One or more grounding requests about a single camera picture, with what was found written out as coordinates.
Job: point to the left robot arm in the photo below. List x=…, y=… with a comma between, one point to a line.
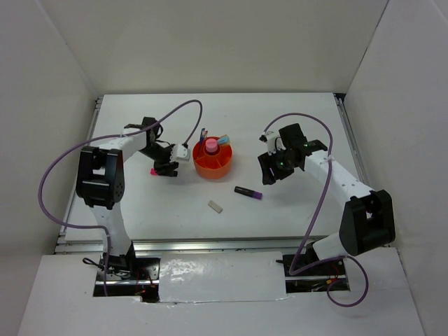
x=101, y=184

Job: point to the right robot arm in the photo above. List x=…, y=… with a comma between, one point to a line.
x=367, y=218

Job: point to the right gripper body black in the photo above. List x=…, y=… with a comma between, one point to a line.
x=283, y=160

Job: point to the orange round organizer container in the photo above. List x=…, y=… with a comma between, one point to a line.
x=213, y=166

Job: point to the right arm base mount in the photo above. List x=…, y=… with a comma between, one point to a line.
x=314, y=279

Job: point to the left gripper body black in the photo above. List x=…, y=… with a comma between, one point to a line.
x=162, y=157

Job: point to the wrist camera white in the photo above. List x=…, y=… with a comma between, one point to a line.
x=273, y=141
x=180, y=153

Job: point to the aluminium front rail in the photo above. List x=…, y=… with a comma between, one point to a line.
x=184, y=245

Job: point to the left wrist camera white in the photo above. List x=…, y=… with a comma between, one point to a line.
x=180, y=153

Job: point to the beige eraser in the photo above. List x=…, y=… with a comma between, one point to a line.
x=215, y=206

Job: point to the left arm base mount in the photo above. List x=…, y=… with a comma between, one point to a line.
x=127, y=275

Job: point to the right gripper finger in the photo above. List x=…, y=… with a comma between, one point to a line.
x=284, y=172
x=268, y=177

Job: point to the blue pen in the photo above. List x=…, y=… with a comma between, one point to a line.
x=202, y=135

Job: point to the purple black highlighter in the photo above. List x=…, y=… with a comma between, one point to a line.
x=248, y=192

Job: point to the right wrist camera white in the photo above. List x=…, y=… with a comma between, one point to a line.
x=273, y=141

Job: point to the blue clear highlighter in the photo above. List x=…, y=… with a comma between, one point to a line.
x=223, y=142

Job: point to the pink black highlighter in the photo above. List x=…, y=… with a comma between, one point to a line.
x=164, y=172

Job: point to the white cover panel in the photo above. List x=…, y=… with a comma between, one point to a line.
x=221, y=277

